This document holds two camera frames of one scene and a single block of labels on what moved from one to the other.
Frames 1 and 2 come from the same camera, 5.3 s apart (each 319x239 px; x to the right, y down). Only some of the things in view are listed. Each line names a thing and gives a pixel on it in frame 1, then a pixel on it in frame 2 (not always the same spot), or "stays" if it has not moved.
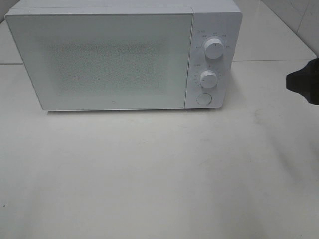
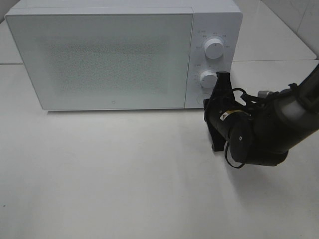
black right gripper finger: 305,81 to 215,108
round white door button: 204,99 stays
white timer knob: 208,79 stays
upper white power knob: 214,48 stays
